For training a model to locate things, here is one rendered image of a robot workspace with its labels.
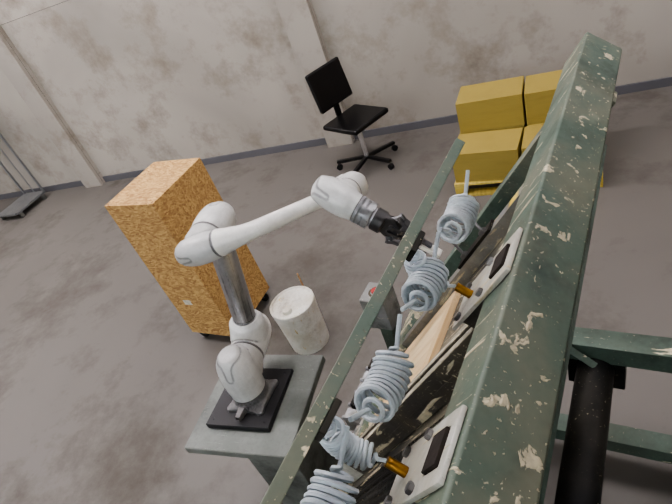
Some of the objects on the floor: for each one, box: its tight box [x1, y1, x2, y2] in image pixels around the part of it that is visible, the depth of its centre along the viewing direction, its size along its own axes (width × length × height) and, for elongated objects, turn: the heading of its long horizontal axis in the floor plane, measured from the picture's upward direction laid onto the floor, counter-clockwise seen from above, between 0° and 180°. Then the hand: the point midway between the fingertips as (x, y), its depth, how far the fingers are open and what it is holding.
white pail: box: [270, 273, 329, 355], centre depth 340 cm, size 32×30×47 cm
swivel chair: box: [305, 57, 398, 172], centre depth 489 cm, size 64×64×101 cm
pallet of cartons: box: [453, 70, 603, 196], centre depth 408 cm, size 78×113×65 cm
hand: (430, 248), depth 160 cm, fingers closed
